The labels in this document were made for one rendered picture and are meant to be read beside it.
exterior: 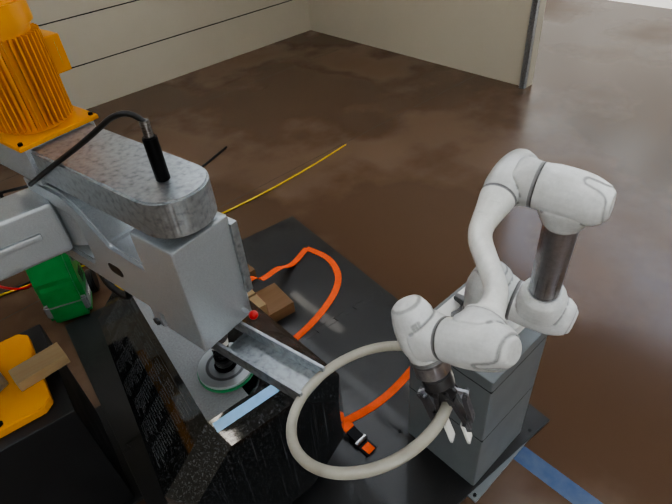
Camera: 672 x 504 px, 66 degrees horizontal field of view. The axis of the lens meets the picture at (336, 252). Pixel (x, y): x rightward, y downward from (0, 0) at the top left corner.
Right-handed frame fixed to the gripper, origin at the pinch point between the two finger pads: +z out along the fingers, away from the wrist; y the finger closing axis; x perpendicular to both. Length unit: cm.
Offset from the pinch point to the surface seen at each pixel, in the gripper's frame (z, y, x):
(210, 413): 1, 93, -2
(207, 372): -8, 97, -13
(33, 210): -84, 130, -12
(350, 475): -9.9, 17.9, 23.7
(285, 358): -14, 58, -13
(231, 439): 11, 87, 0
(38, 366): -28, 166, 5
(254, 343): -18, 70, -16
